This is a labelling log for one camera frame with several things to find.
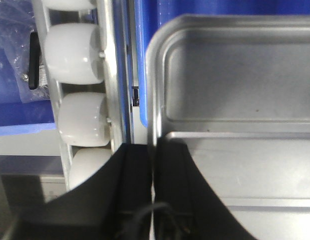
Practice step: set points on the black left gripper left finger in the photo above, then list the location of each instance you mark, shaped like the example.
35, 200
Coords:
98, 209

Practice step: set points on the roller rail beside crate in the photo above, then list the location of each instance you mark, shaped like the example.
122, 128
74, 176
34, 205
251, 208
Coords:
81, 41

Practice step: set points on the small silver ribbed tray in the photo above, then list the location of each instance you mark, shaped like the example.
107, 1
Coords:
236, 91

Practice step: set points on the large blue plastic crate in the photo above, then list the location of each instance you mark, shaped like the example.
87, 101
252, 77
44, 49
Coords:
17, 118

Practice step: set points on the clear plastic bag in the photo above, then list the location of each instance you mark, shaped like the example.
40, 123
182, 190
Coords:
17, 22

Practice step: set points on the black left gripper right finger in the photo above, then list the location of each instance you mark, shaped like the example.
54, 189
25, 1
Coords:
197, 208

